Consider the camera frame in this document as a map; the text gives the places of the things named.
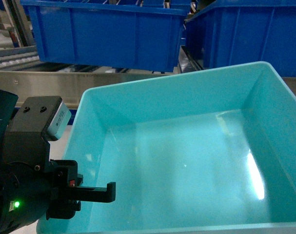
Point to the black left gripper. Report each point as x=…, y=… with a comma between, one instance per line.
x=64, y=176

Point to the teal plastic bin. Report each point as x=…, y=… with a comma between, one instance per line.
x=212, y=151

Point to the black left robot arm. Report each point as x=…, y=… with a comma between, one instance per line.
x=31, y=184

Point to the blue bin upper right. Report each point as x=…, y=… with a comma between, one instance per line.
x=231, y=32

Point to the blue bin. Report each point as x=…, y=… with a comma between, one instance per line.
x=89, y=32
x=231, y=32

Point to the roller conveyor track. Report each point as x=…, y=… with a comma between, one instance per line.
x=11, y=57

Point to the blue bin upper left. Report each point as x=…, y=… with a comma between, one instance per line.
x=89, y=32

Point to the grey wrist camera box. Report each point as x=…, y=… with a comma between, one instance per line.
x=58, y=123

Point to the stainless steel shelf rail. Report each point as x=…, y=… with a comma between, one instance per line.
x=69, y=86

